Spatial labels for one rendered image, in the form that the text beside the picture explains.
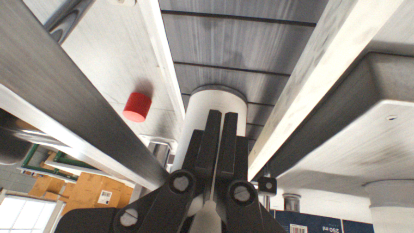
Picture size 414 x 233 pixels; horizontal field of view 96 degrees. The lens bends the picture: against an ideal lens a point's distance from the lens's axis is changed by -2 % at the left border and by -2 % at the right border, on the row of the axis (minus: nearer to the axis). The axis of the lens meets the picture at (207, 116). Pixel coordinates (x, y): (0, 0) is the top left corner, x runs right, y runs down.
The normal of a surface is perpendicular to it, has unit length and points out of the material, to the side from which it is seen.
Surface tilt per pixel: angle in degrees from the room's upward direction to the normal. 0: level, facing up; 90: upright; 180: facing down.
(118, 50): 0
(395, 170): 0
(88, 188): 90
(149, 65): 0
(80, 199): 92
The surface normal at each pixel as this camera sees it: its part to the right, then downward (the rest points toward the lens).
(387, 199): -0.88, -0.35
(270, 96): -0.17, 0.86
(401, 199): -0.68, -0.45
